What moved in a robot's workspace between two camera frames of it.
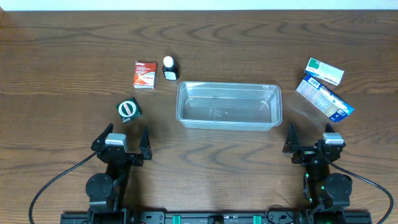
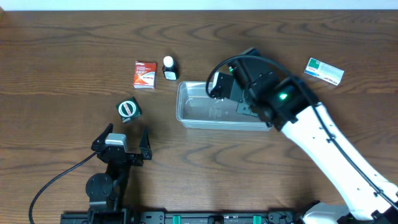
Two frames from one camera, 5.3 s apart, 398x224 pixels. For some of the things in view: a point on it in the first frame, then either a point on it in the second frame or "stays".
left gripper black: x=146 y=153 stays
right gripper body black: x=310 y=150 to x=222 y=88
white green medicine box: x=324 y=71 stays
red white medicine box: x=144 y=76 stays
